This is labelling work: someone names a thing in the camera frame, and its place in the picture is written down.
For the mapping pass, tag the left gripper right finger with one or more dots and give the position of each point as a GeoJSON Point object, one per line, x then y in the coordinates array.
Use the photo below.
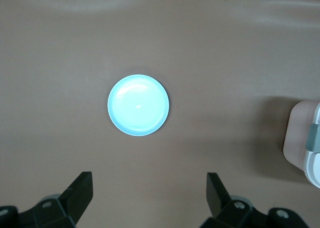
{"type": "Point", "coordinates": [225, 210]}

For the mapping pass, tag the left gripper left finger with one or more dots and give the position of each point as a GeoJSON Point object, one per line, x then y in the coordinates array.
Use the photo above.
{"type": "Point", "coordinates": [70, 205]}

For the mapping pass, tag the white lidded storage box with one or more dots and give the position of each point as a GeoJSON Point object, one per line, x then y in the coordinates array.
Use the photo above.
{"type": "Point", "coordinates": [297, 133]}

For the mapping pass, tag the light blue round plate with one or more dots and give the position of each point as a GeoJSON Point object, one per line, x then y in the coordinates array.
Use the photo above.
{"type": "Point", "coordinates": [138, 105]}

